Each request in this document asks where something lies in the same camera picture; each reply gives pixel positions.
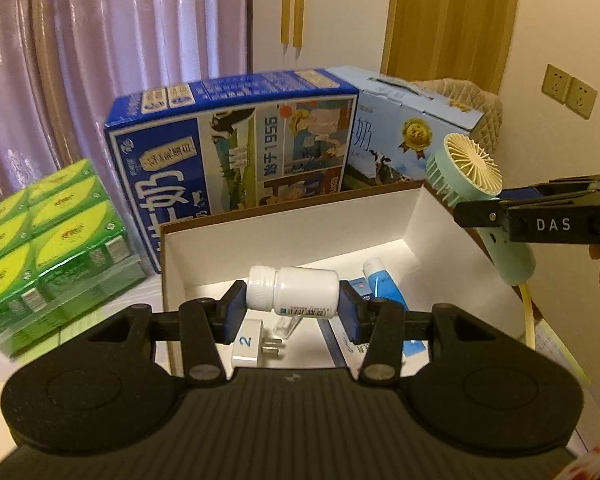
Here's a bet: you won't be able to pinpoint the blue white tube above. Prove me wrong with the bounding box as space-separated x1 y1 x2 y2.
363 257 408 311

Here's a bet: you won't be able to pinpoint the blue white medicine box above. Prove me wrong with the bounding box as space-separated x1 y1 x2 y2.
316 276 432 369

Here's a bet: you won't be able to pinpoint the white numbered plug adapter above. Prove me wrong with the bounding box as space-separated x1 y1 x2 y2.
230 318 285 368

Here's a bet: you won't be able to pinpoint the mint handheld fan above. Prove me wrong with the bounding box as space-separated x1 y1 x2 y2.
424 132 538 351

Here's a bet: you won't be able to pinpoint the clear plastic case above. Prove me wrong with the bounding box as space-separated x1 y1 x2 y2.
273 315 302 340

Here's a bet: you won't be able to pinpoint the white pill bottle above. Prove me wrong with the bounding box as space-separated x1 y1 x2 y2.
246 266 340 318

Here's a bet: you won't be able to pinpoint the brown open storage box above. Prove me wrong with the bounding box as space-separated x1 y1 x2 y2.
159 179 527 378

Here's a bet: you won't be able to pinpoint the quilted beige chair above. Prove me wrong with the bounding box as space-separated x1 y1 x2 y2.
409 78 504 154

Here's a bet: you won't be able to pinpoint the light blue milk carton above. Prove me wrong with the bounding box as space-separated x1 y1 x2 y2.
329 66 482 190

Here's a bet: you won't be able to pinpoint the green drink pack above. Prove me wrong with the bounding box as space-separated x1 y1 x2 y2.
0 158 146 358

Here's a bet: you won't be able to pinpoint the blue milk carton box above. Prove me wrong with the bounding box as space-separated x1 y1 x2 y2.
105 70 358 269

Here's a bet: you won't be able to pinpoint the wooden door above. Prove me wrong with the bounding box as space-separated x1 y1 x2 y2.
380 0 518 93

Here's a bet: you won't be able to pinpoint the pink curtain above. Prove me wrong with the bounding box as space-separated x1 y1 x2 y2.
0 0 254 212

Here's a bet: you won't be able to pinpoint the wall power sockets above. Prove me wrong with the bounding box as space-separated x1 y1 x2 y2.
541 64 597 120

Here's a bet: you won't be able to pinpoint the yellow wall hanging strips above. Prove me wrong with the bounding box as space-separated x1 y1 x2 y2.
279 0 306 54

